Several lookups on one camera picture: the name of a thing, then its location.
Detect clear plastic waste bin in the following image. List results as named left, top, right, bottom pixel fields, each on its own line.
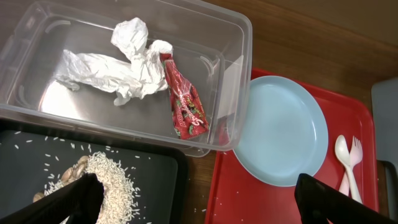
left=1, top=1, right=252, bottom=157

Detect white plastic spoon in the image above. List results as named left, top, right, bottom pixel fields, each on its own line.
left=335, top=135, right=362, bottom=203

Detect rice and food scraps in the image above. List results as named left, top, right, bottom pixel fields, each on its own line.
left=14, top=130, right=153, bottom=224

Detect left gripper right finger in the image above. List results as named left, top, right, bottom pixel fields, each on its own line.
left=294, top=174, right=397, bottom=224

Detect red snack wrapper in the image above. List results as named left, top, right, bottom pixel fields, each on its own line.
left=160, top=54, right=209, bottom=139

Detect grey dishwasher rack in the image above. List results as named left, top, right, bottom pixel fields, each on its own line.
left=371, top=78, right=397, bottom=221

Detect red serving tray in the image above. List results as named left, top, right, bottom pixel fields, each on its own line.
left=205, top=69, right=379, bottom=223

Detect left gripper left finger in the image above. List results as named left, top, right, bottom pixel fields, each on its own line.
left=1, top=173, right=104, bottom=224

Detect light blue plate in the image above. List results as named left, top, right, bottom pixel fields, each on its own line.
left=233, top=75, right=328, bottom=187

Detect black rectangular tray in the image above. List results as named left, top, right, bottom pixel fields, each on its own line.
left=1, top=119, right=188, bottom=223

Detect white napkin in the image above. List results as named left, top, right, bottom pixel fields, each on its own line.
left=54, top=17, right=173, bottom=106

